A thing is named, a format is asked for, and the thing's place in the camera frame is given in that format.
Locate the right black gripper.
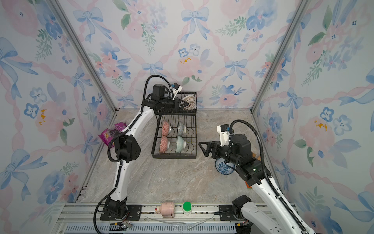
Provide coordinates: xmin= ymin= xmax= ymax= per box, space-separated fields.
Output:
xmin=200 ymin=139 xmax=241 ymax=167

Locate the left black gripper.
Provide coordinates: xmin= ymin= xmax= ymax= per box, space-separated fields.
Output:
xmin=162 ymin=98 xmax=190 ymax=113

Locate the brown white lattice bowl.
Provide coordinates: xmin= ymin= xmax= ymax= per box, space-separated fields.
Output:
xmin=183 ymin=95 xmax=196 ymax=111

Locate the blue patterned bowl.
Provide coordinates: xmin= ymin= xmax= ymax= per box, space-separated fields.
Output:
xmin=215 ymin=158 xmax=235 ymax=175

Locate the dark blue striped bowl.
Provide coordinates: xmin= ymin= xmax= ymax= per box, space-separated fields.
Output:
xmin=177 ymin=121 xmax=187 ymax=136

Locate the light green bowl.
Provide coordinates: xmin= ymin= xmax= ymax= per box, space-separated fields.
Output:
xmin=175 ymin=136 xmax=186 ymax=153

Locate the red patterned bowl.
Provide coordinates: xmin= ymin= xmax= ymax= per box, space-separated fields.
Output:
xmin=162 ymin=121 xmax=171 ymax=136

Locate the grey floral patterned bowl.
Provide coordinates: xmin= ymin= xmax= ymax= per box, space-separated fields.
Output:
xmin=159 ymin=136 xmax=170 ymax=153

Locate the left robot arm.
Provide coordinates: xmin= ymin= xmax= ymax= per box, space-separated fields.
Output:
xmin=93 ymin=75 xmax=189 ymax=234

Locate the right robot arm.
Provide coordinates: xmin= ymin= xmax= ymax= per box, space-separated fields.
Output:
xmin=198 ymin=120 xmax=314 ymax=234

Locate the black two-tier dish rack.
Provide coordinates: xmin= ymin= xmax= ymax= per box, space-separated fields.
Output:
xmin=152 ymin=92 xmax=197 ymax=160

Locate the green lid bottle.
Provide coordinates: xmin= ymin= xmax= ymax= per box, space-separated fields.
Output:
xmin=182 ymin=201 xmax=192 ymax=215

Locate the pink cup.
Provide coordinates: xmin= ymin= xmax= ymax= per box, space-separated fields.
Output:
xmin=155 ymin=202 xmax=175 ymax=218

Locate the purple snack bag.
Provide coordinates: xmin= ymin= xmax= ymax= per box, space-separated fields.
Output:
xmin=98 ymin=122 xmax=127 ymax=146

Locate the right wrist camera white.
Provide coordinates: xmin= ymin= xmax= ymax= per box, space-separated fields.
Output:
xmin=217 ymin=124 xmax=230 ymax=147

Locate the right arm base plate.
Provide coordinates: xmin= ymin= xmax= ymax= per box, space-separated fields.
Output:
xmin=214 ymin=203 xmax=260 ymax=222

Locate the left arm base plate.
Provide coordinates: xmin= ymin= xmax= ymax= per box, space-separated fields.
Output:
xmin=100 ymin=204 xmax=142 ymax=221

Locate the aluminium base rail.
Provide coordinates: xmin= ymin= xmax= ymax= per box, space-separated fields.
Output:
xmin=55 ymin=201 xmax=304 ymax=234

